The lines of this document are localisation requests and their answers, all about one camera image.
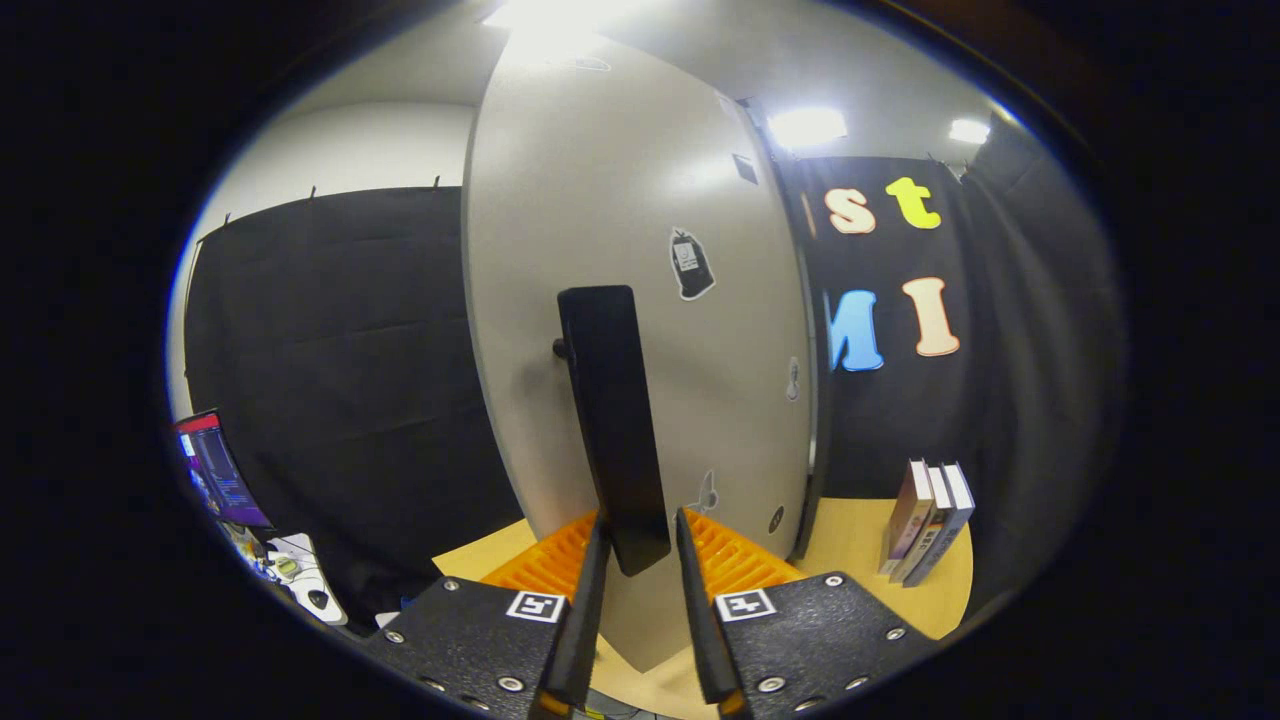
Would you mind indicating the small ceiling light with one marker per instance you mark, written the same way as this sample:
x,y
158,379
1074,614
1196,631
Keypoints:
x,y
806,127

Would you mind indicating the white plastic object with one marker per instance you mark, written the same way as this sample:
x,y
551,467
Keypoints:
x,y
300,575

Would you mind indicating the computer monitor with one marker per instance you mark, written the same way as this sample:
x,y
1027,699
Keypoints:
x,y
222,470

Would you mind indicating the large ceiling light panel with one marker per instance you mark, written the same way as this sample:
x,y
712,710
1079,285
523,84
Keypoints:
x,y
550,15

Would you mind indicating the book with pink cover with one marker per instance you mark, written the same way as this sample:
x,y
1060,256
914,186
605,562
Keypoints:
x,y
908,515

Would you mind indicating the black backdrop cloth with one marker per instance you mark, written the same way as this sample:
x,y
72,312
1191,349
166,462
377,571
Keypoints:
x,y
340,350
1000,420

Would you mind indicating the book with grey cover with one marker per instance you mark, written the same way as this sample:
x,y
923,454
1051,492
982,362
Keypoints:
x,y
934,525

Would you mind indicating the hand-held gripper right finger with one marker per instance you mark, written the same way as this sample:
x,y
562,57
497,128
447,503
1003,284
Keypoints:
x,y
700,620

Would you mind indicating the book with dark blue cover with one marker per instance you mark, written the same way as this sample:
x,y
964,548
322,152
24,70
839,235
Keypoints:
x,y
955,520

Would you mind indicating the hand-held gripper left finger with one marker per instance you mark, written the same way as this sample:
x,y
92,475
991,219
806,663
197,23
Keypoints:
x,y
590,620

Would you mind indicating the long ceiling light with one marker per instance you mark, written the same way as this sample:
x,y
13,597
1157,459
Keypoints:
x,y
968,131

